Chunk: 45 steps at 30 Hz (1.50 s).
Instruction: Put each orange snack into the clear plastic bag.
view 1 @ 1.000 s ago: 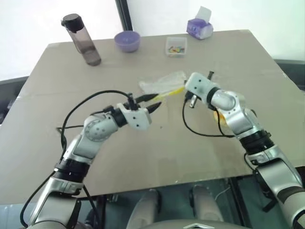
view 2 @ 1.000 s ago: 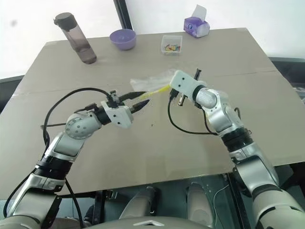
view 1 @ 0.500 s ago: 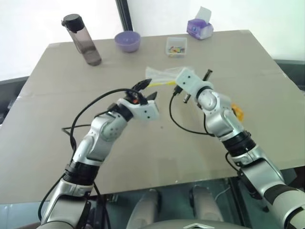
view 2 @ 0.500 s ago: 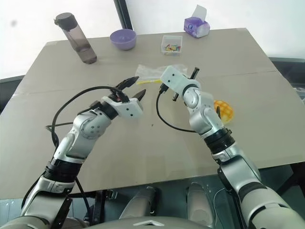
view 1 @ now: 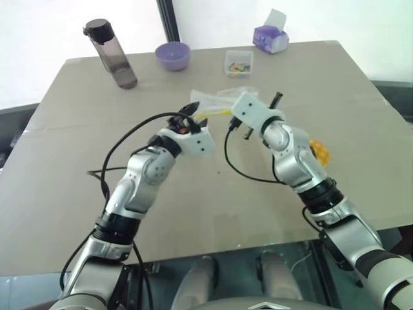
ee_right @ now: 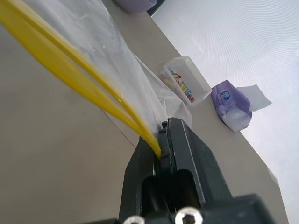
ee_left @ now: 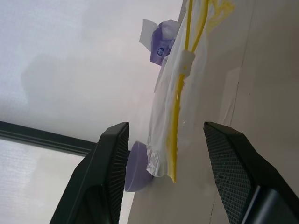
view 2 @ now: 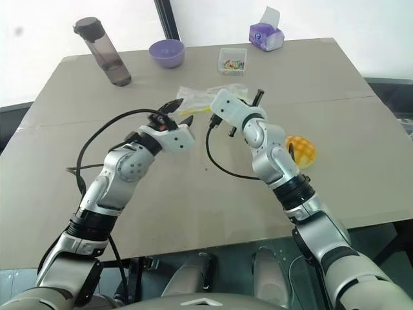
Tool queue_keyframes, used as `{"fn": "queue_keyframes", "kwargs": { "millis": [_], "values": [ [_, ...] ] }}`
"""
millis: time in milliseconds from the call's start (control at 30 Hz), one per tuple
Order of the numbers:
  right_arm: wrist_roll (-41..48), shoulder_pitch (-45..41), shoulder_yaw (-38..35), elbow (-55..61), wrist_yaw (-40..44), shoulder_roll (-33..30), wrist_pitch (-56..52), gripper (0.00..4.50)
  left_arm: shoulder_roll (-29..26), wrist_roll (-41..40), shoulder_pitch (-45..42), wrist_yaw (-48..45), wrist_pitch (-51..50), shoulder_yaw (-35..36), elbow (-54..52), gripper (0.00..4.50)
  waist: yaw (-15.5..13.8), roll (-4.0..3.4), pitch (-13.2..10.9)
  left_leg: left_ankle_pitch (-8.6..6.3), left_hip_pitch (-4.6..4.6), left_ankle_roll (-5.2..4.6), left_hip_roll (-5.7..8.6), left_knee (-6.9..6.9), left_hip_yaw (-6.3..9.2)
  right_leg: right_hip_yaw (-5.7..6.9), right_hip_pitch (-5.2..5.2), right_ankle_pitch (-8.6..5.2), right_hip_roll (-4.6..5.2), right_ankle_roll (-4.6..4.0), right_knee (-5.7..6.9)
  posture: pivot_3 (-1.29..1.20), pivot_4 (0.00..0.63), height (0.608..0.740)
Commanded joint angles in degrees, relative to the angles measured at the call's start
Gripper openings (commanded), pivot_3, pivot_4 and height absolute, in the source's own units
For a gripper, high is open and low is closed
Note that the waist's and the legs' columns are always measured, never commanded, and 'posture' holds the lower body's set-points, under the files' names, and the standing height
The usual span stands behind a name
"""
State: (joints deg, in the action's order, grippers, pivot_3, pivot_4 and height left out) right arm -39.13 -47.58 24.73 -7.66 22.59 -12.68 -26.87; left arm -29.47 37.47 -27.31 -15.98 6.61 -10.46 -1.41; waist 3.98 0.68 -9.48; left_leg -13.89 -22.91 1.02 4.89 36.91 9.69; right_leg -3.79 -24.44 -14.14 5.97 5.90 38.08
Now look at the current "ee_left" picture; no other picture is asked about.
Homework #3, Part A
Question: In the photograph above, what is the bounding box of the clear plastic drawstring bag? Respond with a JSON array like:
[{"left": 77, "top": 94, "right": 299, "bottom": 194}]
[{"left": 146, "top": 0, "right": 236, "bottom": 184}]

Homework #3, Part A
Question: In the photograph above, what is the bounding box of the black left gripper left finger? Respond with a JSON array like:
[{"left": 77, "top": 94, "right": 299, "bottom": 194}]
[{"left": 48, "top": 121, "right": 130, "bottom": 224}]

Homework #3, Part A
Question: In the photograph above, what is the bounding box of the purple wrapped snack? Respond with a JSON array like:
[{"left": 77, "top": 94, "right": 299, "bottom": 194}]
[{"left": 139, "top": 18, "right": 180, "bottom": 67}]

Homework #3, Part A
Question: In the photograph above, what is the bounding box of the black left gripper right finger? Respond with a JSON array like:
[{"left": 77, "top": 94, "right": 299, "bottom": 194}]
[{"left": 203, "top": 121, "right": 299, "bottom": 224}]

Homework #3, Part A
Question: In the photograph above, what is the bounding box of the black window frame bar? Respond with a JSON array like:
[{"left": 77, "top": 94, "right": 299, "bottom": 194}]
[{"left": 0, "top": 121, "right": 99, "bottom": 156}]

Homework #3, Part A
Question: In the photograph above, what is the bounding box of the purple plastic bowl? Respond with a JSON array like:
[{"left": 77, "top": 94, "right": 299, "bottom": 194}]
[{"left": 124, "top": 140, "right": 155, "bottom": 193}]

